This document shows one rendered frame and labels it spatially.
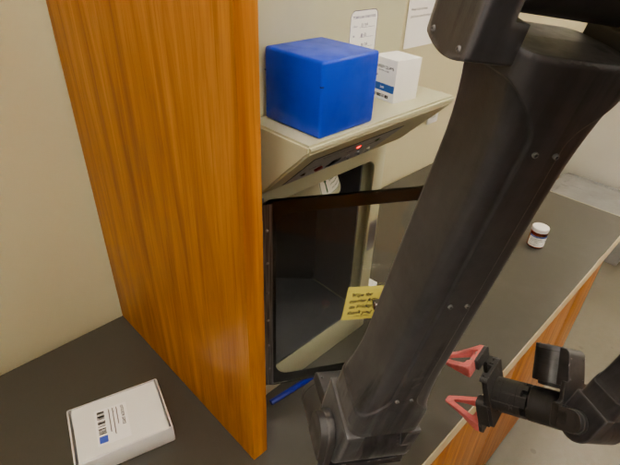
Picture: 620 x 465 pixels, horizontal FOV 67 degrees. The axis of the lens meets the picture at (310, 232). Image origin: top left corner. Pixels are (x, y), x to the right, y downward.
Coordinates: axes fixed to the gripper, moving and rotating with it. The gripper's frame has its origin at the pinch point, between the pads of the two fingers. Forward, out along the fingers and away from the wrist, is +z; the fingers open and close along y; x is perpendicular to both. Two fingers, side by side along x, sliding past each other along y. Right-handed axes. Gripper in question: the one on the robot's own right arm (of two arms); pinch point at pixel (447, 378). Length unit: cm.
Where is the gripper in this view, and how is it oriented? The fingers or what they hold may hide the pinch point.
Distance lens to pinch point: 93.9
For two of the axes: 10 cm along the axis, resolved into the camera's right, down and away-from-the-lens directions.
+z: -7.4, -0.6, 6.7
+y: -2.4, -9.1, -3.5
